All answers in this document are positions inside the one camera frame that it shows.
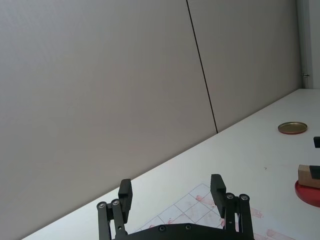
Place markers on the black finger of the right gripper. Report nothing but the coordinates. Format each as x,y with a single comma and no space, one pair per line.
317,142
315,172

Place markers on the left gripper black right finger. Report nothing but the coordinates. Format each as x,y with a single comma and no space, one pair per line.
218,195

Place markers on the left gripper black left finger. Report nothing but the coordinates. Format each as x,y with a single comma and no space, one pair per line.
124,200

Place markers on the brown wooden block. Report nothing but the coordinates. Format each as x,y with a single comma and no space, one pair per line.
304,176

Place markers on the round red plate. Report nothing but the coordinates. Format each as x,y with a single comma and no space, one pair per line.
306,196

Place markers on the white paper with red grid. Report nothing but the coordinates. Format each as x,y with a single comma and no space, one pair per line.
193,207

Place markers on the round gold metal lid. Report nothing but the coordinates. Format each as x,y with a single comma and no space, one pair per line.
292,128

